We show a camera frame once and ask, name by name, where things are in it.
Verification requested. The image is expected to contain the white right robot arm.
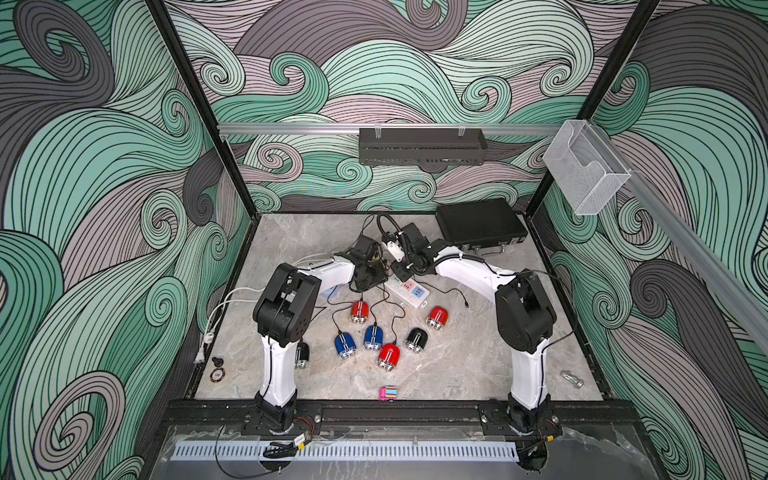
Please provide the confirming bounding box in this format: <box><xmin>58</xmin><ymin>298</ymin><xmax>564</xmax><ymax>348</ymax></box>
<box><xmin>376</xmin><ymin>216</ymin><xmax>557</xmax><ymax>413</ymax></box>

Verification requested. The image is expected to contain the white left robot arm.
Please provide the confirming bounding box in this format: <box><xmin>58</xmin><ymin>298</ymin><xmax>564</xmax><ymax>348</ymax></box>
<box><xmin>252</xmin><ymin>235</ymin><xmax>387</xmax><ymax>415</ymax></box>

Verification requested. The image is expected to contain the black shaver right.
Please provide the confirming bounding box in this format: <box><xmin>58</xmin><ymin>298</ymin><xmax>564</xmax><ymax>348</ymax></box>
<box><xmin>405</xmin><ymin>327</ymin><xmax>428</xmax><ymax>354</ymax></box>

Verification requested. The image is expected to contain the red shaver front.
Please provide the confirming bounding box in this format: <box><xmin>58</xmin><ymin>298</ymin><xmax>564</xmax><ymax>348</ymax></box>
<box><xmin>377</xmin><ymin>343</ymin><xmax>400</xmax><ymax>371</ymax></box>

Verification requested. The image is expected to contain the white long power strip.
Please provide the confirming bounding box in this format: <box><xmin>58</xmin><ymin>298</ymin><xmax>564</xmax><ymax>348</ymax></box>
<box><xmin>368</xmin><ymin>253</ymin><xmax>430</xmax><ymax>309</ymax></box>

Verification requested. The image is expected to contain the black briefcase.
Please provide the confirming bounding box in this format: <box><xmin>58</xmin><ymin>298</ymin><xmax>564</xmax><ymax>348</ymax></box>
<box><xmin>435</xmin><ymin>198</ymin><xmax>528</xmax><ymax>250</ymax></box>

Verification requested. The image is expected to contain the pink striped small box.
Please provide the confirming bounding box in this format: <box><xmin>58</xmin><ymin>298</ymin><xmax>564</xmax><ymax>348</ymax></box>
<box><xmin>378</xmin><ymin>385</ymin><xmax>398</xmax><ymax>402</ymax></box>

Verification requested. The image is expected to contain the small round copper object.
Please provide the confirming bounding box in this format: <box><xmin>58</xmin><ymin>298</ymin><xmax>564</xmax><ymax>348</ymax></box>
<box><xmin>209</xmin><ymin>367</ymin><xmax>225</xmax><ymax>383</ymax></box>

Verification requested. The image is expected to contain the black wall shelf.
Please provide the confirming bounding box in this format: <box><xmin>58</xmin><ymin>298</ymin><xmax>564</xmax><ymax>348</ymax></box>
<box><xmin>358</xmin><ymin>129</ymin><xmax>488</xmax><ymax>166</ymax></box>

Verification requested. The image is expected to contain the aluminium wall rail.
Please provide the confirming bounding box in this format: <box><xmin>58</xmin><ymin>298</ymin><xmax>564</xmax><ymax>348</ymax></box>
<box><xmin>217</xmin><ymin>122</ymin><xmax>560</xmax><ymax>136</ymax></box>

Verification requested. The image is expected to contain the clear acrylic wall holder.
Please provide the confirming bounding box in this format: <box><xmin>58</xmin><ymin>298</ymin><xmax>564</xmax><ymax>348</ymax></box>
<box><xmin>543</xmin><ymin>120</ymin><xmax>631</xmax><ymax>216</ymax></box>

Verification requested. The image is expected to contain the black front mounting rail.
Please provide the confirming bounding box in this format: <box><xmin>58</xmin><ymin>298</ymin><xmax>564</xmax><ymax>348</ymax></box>
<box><xmin>161</xmin><ymin>399</ymin><xmax>640</xmax><ymax>438</ymax></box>

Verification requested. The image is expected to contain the white slotted cable duct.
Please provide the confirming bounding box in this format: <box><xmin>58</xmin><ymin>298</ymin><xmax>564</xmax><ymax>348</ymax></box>
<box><xmin>170</xmin><ymin>440</ymin><xmax>519</xmax><ymax>462</ymax></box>

